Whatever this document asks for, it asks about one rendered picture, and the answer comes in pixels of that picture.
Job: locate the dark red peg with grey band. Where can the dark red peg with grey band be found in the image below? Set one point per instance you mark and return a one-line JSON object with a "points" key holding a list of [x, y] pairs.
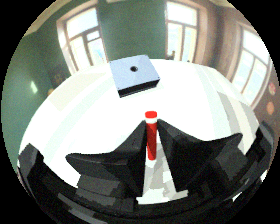
{"points": [[151, 130]]}

